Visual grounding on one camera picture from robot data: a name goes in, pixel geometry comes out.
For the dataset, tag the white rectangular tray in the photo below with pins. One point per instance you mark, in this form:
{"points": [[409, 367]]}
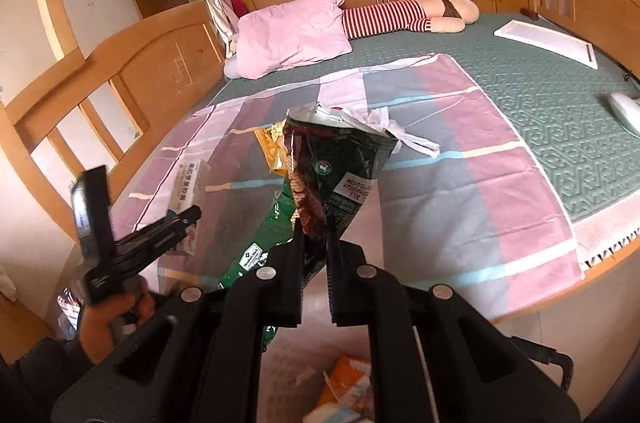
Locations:
{"points": [[545, 40]]}

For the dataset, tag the white massage pillow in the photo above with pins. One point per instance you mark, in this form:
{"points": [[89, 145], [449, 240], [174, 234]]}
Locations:
{"points": [[627, 113]]}

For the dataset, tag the small dark brown case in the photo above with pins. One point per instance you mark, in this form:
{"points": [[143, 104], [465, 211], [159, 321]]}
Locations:
{"points": [[529, 14]]}

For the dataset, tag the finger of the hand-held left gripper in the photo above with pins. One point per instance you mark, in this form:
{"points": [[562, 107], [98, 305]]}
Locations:
{"points": [[150, 250], [172, 223]]}

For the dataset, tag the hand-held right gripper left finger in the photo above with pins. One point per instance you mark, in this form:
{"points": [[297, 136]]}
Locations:
{"points": [[292, 283]]}

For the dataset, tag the white toothpaste box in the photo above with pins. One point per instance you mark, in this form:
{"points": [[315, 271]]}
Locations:
{"points": [[190, 183]]}

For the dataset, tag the white hanging cloth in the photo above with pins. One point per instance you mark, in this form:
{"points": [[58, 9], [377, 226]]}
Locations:
{"points": [[220, 20]]}

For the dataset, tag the green patterned mattress pad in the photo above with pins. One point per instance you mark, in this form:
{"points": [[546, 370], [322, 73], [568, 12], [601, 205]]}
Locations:
{"points": [[540, 103]]}

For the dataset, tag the yellow snack bag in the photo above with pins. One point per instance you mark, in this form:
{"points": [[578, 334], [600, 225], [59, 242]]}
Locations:
{"points": [[272, 153]]}

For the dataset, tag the pink pillow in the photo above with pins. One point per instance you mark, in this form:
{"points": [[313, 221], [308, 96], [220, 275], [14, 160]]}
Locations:
{"points": [[292, 35]]}

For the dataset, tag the person's left forearm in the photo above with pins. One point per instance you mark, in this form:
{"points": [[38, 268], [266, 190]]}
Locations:
{"points": [[40, 383]]}

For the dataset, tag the plush doll with striped shirt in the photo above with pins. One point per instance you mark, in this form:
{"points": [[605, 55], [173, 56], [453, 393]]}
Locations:
{"points": [[390, 18]]}

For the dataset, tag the pink grey plaid sheet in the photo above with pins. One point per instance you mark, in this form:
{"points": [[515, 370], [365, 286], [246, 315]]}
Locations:
{"points": [[450, 183]]}

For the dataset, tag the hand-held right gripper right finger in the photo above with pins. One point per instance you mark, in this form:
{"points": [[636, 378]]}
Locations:
{"points": [[345, 293]]}

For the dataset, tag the red hanging cloth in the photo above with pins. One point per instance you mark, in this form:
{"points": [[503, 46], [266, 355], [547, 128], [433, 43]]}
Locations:
{"points": [[238, 5]]}

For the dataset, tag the white plastic bag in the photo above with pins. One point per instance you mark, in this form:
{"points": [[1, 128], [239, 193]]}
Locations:
{"points": [[405, 138]]}

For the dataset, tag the wooden bunk bed frame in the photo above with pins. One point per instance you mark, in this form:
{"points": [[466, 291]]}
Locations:
{"points": [[165, 53]]}

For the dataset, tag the dark green snack bag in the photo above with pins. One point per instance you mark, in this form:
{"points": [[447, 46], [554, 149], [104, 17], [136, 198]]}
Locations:
{"points": [[345, 163]]}

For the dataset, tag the person's left hand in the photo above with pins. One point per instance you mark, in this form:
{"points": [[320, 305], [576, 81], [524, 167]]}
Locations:
{"points": [[107, 323]]}

